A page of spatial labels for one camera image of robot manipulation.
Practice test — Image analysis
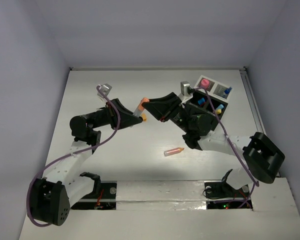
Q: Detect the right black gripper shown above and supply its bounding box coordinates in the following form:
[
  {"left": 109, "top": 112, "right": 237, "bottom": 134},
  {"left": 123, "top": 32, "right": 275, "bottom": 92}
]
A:
[{"left": 139, "top": 93, "right": 191, "bottom": 134}]

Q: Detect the dark orange marker cap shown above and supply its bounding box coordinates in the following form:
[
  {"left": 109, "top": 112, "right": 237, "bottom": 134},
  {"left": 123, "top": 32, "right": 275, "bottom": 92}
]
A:
[{"left": 137, "top": 97, "right": 150, "bottom": 111}]

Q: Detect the red orange marker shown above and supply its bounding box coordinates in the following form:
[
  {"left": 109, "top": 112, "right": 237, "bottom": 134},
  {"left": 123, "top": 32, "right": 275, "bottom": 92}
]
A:
[{"left": 163, "top": 147, "right": 185, "bottom": 157}]

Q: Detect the pink cap marker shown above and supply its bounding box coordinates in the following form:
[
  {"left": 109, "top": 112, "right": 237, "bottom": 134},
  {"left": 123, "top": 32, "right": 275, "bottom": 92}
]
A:
[{"left": 200, "top": 78, "right": 210, "bottom": 89}]

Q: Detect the yellow marker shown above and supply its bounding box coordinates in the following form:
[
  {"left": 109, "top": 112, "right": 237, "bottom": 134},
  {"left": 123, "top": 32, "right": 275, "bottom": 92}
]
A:
[{"left": 215, "top": 109, "right": 222, "bottom": 115}]

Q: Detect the light blue marker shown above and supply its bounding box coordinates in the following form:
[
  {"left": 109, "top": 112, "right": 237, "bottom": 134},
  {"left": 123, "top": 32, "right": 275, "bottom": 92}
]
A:
[{"left": 216, "top": 104, "right": 224, "bottom": 110}]

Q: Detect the clear blue cap bottle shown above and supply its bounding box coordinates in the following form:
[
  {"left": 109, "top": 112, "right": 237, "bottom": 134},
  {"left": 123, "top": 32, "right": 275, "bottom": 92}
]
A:
[{"left": 222, "top": 87, "right": 232, "bottom": 99}]

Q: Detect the orange tip clear marker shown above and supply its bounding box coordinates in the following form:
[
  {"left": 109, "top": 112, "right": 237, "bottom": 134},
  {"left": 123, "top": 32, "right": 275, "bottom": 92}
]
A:
[{"left": 133, "top": 107, "right": 143, "bottom": 118}]

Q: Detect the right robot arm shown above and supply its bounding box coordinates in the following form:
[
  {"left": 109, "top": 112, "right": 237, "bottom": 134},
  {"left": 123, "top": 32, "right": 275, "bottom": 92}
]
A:
[{"left": 141, "top": 91, "right": 285, "bottom": 196}]

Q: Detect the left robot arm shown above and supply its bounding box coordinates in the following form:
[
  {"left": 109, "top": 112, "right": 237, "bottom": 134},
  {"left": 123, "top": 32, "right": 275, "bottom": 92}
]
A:
[{"left": 26, "top": 98, "right": 144, "bottom": 228}]

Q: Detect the black and white organizer box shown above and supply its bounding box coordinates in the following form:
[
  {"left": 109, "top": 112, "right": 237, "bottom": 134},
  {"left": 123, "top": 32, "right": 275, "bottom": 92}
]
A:
[{"left": 187, "top": 75, "right": 233, "bottom": 119}]

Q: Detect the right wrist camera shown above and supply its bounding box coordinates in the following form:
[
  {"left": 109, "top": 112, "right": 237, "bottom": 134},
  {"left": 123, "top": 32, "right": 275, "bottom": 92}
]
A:
[{"left": 178, "top": 81, "right": 193, "bottom": 104}]

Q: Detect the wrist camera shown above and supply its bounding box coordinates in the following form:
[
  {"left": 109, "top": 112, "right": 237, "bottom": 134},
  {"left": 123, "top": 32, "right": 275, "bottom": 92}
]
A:
[
  {"left": 178, "top": 81, "right": 193, "bottom": 104},
  {"left": 96, "top": 83, "right": 112, "bottom": 101}
]

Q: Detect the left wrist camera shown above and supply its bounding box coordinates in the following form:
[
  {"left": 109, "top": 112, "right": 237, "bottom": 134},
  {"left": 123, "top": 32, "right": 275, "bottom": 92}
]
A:
[{"left": 96, "top": 83, "right": 112, "bottom": 101}]

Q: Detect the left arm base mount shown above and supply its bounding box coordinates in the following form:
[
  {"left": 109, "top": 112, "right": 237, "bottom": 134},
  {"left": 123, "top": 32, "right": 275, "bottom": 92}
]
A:
[{"left": 71, "top": 182, "right": 117, "bottom": 210}]

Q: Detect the aluminium rail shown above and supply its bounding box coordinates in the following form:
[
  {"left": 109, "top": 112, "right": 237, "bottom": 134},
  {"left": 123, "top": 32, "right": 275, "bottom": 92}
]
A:
[{"left": 239, "top": 66, "right": 281, "bottom": 178}]

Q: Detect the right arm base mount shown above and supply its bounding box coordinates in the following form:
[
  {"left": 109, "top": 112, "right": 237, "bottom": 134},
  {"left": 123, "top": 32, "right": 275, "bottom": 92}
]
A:
[{"left": 202, "top": 169, "right": 252, "bottom": 210}]

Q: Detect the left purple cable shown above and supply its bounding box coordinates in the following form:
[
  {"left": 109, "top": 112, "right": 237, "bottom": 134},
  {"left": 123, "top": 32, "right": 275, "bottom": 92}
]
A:
[{"left": 26, "top": 85, "right": 121, "bottom": 228}]

